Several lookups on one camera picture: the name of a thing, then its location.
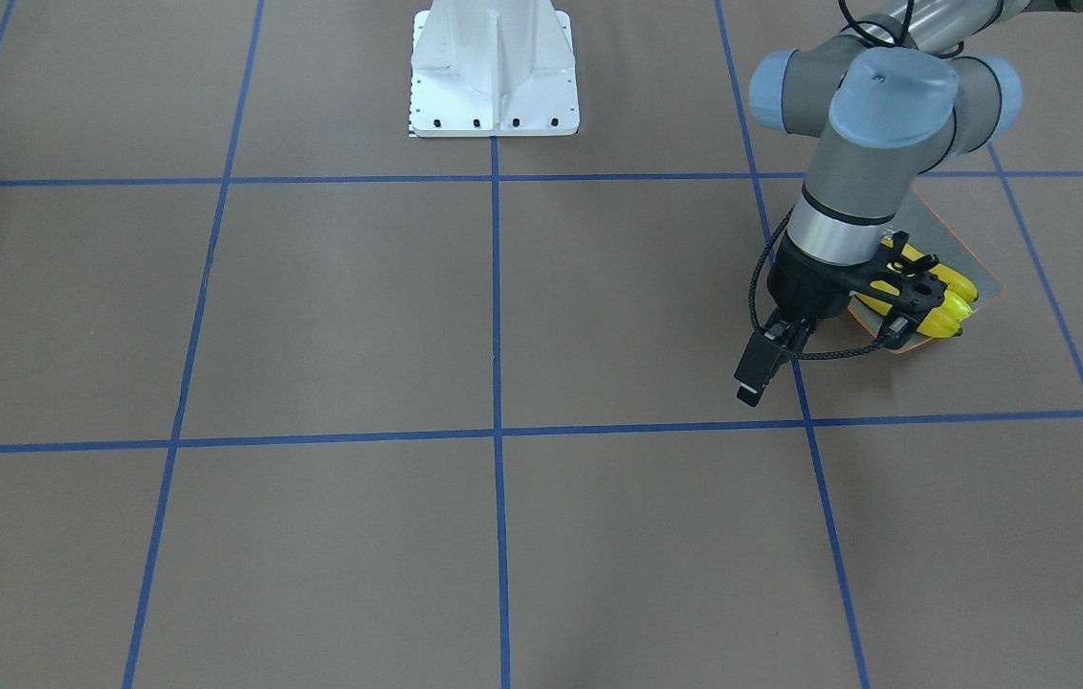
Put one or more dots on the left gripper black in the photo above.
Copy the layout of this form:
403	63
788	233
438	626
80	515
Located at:
805	288

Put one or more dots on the yellow banana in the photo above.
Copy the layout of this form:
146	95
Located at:
923	328
957	283
951	313

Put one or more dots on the yellow banana top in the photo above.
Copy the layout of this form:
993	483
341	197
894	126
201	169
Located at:
957	283

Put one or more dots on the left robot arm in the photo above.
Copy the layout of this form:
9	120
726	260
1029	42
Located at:
888	98

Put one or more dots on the grey square plate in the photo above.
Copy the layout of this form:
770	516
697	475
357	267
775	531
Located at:
930	234

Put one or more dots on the white pillar base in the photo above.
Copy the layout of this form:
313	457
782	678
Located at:
493	69

